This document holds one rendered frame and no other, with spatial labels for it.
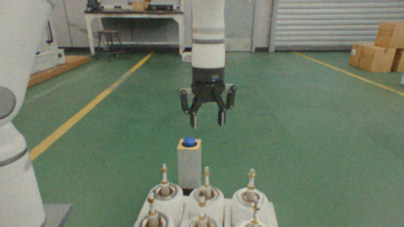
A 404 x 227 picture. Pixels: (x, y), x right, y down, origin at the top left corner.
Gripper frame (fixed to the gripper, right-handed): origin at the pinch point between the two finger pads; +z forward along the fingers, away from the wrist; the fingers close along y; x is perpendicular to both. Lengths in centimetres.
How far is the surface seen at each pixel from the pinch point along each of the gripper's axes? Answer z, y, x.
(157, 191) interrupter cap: 21.7, -13.0, 5.2
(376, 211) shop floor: 47, 70, 0
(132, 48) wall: 40, 11, 494
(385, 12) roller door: -26, 480, 344
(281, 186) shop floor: 47, 43, 25
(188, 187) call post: 30.7, -1.5, 15.6
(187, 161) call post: 20.5, -1.6, 15.6
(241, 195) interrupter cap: 21.7, 8.7, -3.7
